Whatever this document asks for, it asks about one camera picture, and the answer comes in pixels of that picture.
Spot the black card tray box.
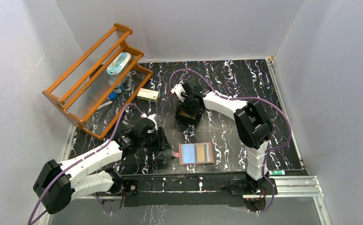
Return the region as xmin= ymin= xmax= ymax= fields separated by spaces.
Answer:
xmin=175 ymin=106 xmax=202 ymax=126

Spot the gold credit card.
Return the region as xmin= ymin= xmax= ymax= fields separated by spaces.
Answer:
xmin=196 ymin=143 xmax=211 ymax=163

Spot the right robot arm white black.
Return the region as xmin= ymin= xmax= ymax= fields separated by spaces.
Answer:
xmin=172 ymin=80 xmax=272 ymax=194

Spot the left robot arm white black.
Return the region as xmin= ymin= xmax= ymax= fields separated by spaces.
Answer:
xmin=33 ymin=115 xmax=172 ymax=214

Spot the gold card in tray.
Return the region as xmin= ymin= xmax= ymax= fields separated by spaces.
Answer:
xmin=180 ymin=110 xmax=197 ymax=120

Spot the white red small box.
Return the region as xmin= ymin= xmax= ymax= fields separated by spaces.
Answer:
xmin=136 ymin=88 xmax=160 ymax=103

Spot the white pen under shelf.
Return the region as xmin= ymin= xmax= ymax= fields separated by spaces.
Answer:
xmin=97 ymin=101 xmax=113 ymax=110

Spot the blue cap bottle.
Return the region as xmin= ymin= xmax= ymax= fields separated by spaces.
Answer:
xmin=107 ymin=82 xmax=125 ymax=101

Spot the orange wooden shelf rack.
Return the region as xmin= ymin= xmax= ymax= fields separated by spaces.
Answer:
xmin=42 ymin=23 xmax=153 ymax=140

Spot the white blue tube package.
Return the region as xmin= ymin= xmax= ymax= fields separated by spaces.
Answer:
xmin=106 ymin=52 xmax=131 ymax=75

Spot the green white marker pen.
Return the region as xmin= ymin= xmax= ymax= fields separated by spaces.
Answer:
xmin=269 ymin=170 xmax=286 ymax=176

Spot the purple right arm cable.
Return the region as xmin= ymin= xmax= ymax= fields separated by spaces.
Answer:
xmin=168 ymin=68 xmax=293 ymax=215

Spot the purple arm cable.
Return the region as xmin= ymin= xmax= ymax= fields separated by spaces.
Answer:
xmin=28 ymin=103 xmax=145 ymax=225
xmin=168 ymin=68 xmax=293 ymax=215

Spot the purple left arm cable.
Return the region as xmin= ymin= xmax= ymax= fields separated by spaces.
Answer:
xmin=28 ymin=103 xmax=145 ymax=225

